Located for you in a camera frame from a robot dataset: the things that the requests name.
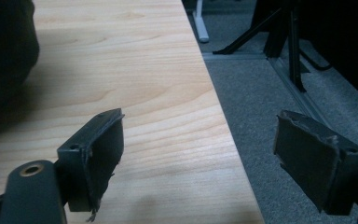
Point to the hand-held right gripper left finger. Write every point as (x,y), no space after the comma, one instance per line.
(88,165)

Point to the black metal stand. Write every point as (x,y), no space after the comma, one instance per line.
(279,34)

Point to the white table leg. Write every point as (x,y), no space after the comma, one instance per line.
(200,23)

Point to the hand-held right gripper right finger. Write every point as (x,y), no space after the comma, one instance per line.
(317,161)

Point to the dark cloth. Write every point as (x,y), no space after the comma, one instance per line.
(3,62)

